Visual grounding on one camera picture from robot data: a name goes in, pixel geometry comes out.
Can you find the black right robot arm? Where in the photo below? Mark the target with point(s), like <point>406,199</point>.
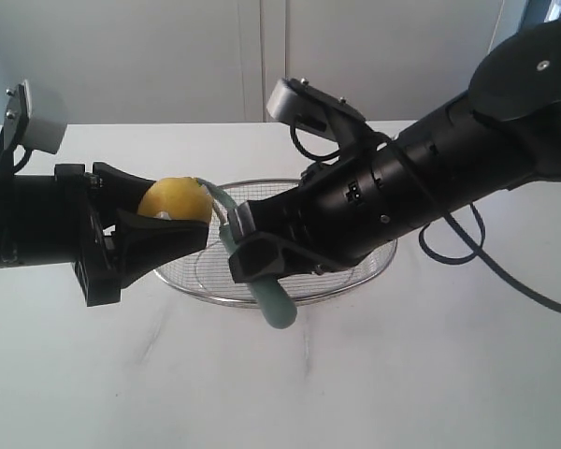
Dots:
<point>502,132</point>

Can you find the yellow lemon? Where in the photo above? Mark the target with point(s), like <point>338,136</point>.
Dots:
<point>177,199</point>

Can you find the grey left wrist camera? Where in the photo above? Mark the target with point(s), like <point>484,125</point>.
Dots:
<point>35,118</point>

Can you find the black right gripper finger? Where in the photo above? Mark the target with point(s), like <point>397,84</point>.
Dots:
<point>281,217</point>
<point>266,255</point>

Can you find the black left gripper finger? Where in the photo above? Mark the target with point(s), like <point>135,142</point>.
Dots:
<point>141,244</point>
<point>117,190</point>

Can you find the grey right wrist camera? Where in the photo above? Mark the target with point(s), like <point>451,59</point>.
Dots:
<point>296,102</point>

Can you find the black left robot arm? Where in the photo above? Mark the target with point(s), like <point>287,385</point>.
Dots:
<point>34,226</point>

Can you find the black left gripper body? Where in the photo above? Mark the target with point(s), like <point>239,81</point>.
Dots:
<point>97,278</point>

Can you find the teal handled peeler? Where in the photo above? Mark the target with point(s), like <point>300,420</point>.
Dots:
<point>274,303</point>

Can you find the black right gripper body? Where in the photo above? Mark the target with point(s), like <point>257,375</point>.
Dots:
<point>359,205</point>

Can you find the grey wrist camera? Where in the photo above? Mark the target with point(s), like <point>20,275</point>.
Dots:
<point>296,102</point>
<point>35,118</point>

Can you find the metal wire mesh basket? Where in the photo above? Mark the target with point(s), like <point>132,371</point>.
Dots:
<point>206,276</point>

